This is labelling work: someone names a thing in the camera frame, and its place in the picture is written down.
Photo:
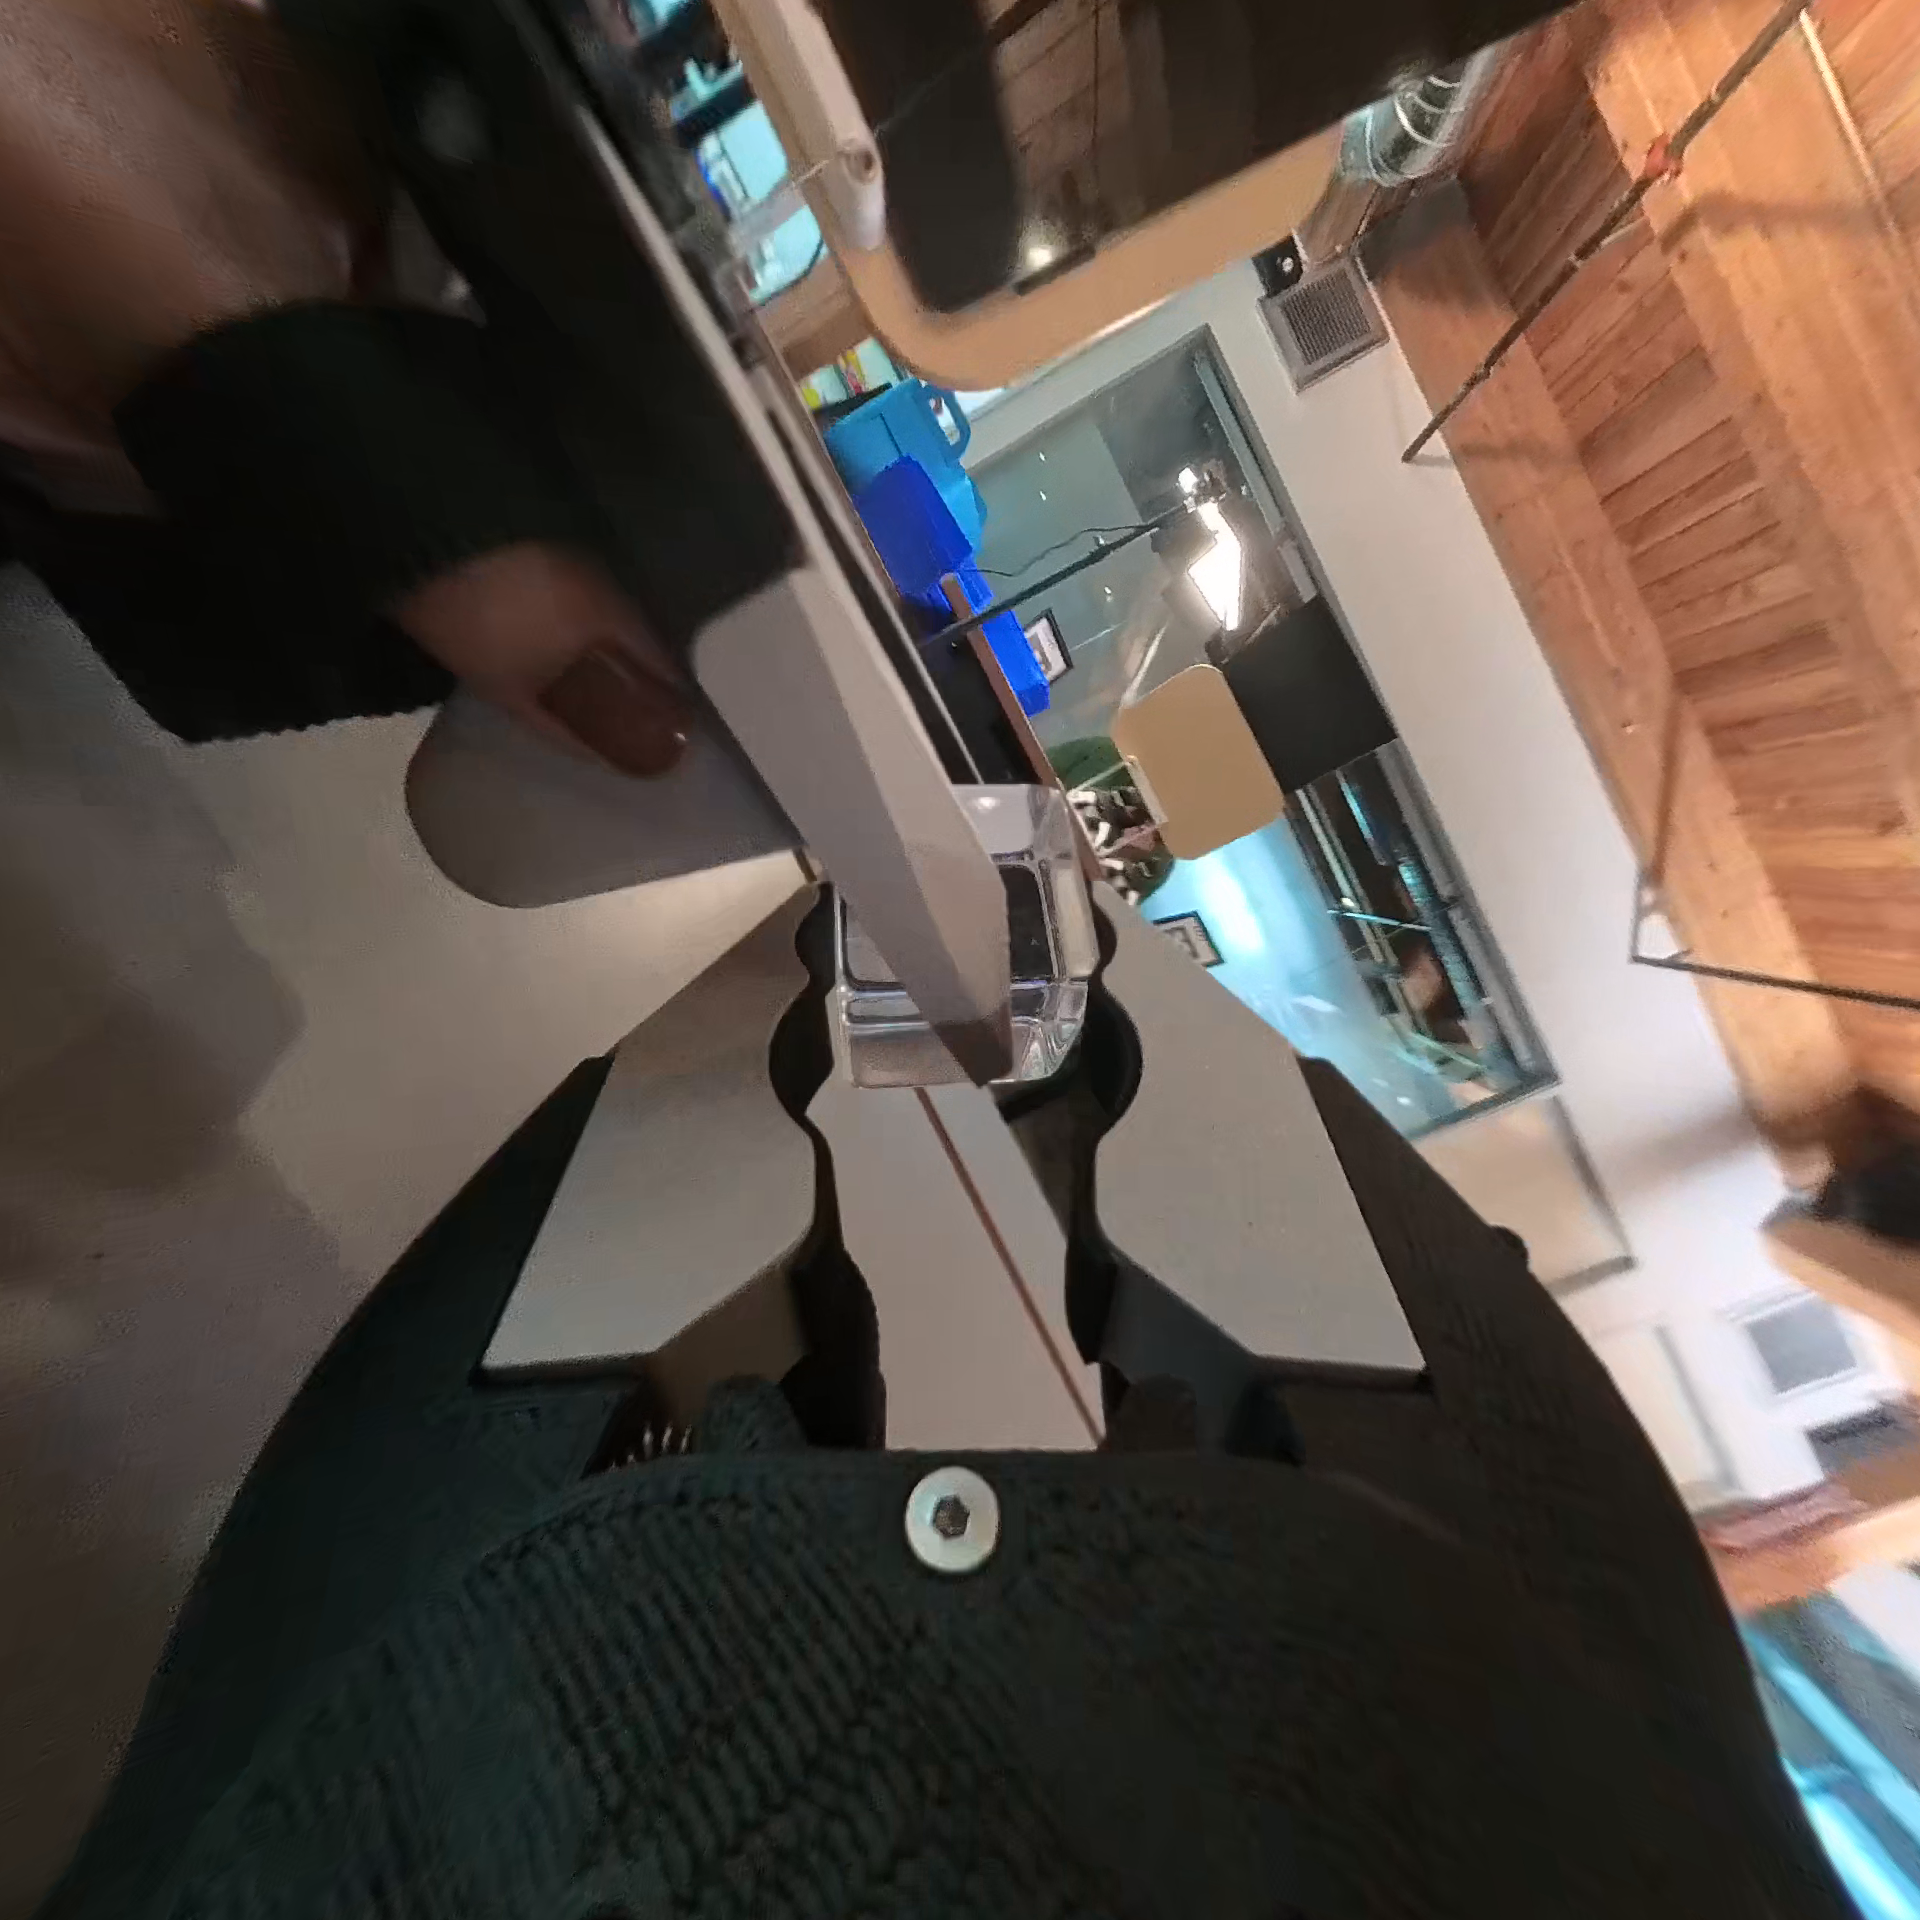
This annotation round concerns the black cabinet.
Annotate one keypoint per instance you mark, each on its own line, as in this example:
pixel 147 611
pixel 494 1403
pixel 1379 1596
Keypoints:
pixel 1305 691

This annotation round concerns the wall vent grille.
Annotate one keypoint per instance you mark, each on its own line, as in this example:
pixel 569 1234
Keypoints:
pixel 1319 319

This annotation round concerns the light blue container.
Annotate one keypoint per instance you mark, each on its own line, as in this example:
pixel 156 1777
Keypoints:
pixel 900 428

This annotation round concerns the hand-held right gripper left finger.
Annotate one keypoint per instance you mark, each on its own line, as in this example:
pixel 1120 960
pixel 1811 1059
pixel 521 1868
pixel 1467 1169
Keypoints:
pixel 662 1200

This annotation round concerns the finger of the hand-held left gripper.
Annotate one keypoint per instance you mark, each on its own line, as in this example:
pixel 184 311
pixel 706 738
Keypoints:
pixel 855 809

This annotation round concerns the blue plastic bin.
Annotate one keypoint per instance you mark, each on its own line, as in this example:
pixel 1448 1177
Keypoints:
pixel 1035 644
pixel 922 524

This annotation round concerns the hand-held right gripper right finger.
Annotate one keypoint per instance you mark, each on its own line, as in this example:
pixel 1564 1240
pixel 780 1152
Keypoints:
pixel 1254 1200

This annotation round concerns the person's left hand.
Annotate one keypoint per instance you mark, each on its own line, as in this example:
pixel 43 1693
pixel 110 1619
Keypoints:
pixel 299 495

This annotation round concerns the black metal hanging rack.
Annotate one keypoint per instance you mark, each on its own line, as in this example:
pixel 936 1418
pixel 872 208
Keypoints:
pixel 1654 153

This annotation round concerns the small picture frame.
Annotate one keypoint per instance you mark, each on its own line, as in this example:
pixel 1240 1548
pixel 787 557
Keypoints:
pixel 1190 937

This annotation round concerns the bright floor lamp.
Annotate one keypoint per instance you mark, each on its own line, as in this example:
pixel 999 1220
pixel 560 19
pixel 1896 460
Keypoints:
pixel 1218 563

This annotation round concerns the clear acrylic cube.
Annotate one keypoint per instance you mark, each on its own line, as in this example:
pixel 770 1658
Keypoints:
pixel 1049 930

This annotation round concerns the large silver ventilation duct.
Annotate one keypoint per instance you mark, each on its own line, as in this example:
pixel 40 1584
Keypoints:
pixel 1411 135

